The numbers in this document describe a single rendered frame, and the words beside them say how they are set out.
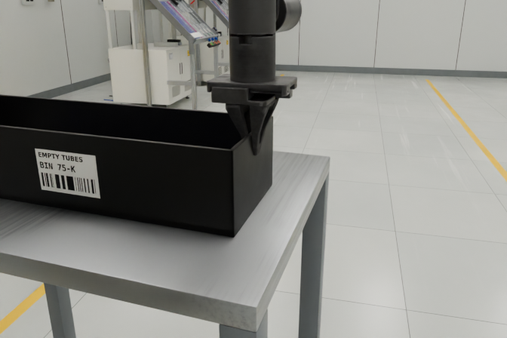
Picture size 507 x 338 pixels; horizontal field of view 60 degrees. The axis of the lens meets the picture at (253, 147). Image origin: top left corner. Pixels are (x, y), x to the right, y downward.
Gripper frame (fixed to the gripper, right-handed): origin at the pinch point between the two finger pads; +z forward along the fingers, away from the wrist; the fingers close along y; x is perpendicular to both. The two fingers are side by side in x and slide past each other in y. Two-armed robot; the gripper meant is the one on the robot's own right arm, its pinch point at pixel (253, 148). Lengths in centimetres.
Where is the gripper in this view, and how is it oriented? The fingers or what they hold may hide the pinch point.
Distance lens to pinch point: 58.2
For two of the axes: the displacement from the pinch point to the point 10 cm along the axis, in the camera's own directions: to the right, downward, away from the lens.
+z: 0.1, 9.5, 3.2
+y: -9.5, -0.9, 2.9
